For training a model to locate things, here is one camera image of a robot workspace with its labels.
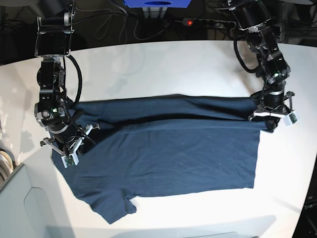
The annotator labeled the dark blue T-shirt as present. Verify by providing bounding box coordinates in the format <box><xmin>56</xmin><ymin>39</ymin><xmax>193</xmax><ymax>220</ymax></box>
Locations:
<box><xmin>52</xmin><ymin>96</ymin><xmax>266</xmax><ymax>224</ymax></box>

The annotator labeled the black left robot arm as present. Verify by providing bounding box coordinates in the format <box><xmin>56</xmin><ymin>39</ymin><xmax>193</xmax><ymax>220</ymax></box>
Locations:
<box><xmin>224</xmin><ymin>0</ymin><xmax>297</xmax><ymax>132</ymax></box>

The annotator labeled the blue box with oval hole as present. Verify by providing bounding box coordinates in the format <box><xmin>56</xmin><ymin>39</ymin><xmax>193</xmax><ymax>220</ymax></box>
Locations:
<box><xmin>123</xmin><ymin>0</ymin><xmax>191</xmax><ymax>8</ymax></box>

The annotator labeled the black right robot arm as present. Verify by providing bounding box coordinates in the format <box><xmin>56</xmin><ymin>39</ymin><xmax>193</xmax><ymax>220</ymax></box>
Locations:
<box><xmin>34</xmin><ymin>0</ymin><xmax>94</xmax><ymax>156</ymax></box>

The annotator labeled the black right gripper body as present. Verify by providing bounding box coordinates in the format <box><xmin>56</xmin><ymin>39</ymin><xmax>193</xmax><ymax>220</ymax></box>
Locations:
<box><xmin>39</xmin><ymin>122</ymin><xmax>100</xmax><ymax>155</ymax></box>

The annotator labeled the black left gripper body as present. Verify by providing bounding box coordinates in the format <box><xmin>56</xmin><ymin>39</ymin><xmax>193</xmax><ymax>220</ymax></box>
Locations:
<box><xmin>248</xmin><ymin>89</ymin><xmax>295</xmax><ymax>121</ymax></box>

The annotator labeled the grey plastic bin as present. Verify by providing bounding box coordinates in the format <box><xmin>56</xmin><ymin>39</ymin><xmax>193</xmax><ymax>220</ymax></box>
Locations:
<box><xmin>0</xmin><ymin>145</ymin><xmax>75</xmax><ymax>238</ymax></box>

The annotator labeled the black power strip red light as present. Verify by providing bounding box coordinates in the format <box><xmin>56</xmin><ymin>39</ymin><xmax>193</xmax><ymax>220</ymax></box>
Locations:
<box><xmin>181</xmin><ymin>18</ymin><xmax>236</xmax><ymax>30</ymax></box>

